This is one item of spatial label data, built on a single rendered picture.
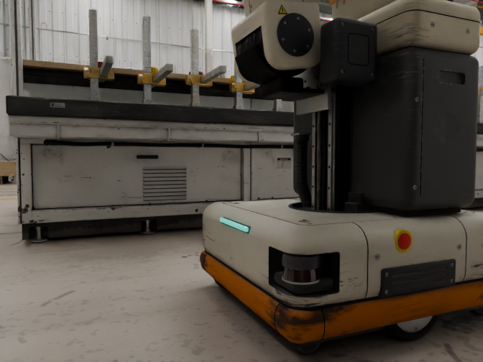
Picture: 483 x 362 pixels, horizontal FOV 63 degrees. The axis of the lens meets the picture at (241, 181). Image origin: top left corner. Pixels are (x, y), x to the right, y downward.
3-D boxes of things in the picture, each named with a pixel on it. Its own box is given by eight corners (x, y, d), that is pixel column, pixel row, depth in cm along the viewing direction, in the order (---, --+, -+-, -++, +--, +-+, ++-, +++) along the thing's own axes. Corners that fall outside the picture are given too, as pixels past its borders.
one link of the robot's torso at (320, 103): (313, 115, 122) (313, 34, 121) (378, 104, 96) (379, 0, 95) (232, 111, 112) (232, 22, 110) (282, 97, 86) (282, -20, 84)
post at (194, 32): (199, 121, 209) (198, 28, 207) (192, 120, 208) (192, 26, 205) (197, 121, 212) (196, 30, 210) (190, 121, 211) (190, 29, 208)
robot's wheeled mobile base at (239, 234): (355, 254, 161) (356, 193, 160) (516, 307, 103) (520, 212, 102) (196, 273, 135) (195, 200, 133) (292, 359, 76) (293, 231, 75)
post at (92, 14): (98, 110, 189) (96, 8, 186) (90, 110, 187) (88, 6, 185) (98, 111, 192) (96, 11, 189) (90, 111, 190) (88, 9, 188)
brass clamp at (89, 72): (114, 79, 190) (114, 68, 189) (84, 77, 184) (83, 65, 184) (113, 81, 195) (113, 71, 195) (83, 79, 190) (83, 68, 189)
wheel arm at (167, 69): (173, 72, 173) (173, 62, 173) (166, 72, 172) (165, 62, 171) (153, 89, 213) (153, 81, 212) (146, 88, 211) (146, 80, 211)
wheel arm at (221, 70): (226, 74, 183) (226, 65, 183) (220, 73, 182) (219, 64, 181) (198, 89, 223) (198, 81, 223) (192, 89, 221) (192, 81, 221)
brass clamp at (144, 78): (166, 85, 200) (166, 75, 200) (139, 82, 194) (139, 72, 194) (163, 87, 205) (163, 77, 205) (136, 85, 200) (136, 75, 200)
